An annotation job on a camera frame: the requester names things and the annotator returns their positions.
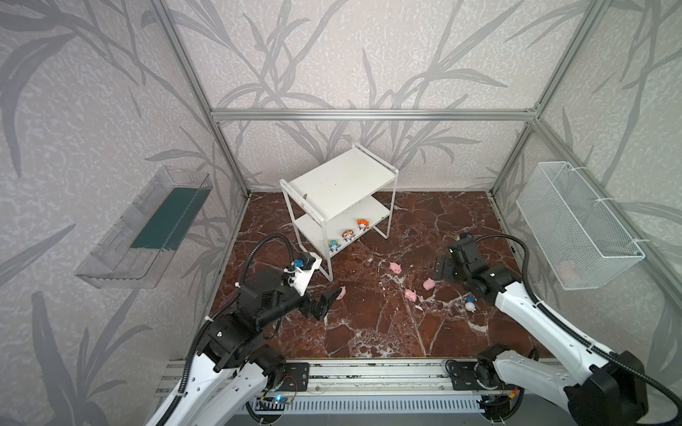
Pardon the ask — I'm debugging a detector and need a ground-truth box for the clear plastic wall bin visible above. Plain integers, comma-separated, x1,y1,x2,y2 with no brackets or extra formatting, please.
75,166,213,289

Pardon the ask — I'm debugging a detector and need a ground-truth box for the blue cat figure teal hat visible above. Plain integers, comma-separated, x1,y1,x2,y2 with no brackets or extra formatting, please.
328,240,340,254

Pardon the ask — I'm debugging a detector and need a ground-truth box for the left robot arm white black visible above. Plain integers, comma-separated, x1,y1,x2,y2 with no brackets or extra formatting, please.
148,233,342,425

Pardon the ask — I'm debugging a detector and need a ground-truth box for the orange octopus toy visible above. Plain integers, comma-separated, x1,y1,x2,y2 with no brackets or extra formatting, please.
357,219,369,232

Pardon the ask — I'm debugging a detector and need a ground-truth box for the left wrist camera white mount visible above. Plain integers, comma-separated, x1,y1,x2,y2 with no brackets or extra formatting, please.
284,252,323,296

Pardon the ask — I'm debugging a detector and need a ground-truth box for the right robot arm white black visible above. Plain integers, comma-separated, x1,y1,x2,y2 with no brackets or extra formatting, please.
434,234,681,425

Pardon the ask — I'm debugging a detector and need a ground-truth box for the white wire mesh basket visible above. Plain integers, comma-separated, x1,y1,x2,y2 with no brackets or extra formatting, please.
517,162,646,291

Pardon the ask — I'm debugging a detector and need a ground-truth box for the white two-tier metal shelf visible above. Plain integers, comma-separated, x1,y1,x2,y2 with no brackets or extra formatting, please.
280,143,399,282

